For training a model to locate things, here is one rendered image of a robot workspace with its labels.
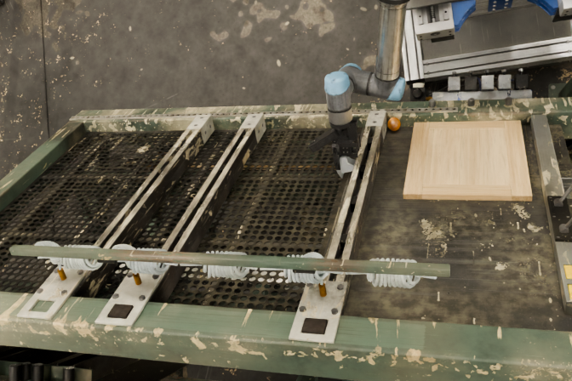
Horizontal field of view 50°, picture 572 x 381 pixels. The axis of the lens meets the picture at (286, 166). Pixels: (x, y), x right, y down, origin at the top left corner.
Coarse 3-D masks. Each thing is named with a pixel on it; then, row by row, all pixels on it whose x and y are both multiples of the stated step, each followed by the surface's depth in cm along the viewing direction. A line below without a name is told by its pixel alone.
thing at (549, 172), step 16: (544, 128) 209; (544, 144) 200; (544, 160) 192; (544, 176) 185; (560, 176) 184; (544, 192) 181; (560, 192) 177; (560, 256) 154; (560, 272) 149; (560, 288) 149
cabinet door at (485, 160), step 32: (416, 128) 226; (448, 128) 223; (480, 128) 220; (512, 128) 216; (416, 160) 207; (448, 160) 205; (480, 160) 202; (512, 160) 199; (416, 192) 191; (448, 192) 188; (480, 192) 186; (512, 192) 184
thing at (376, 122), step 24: (384, 120) 226; (360, 168) 199; (360, 192) 186; (360, 216) 177; (336, 240) 167; (360, 240) 176; (312, 288) 146; (336, 288) 145; (312, 312) 140; (336, 312) 138; (312, 336) 133
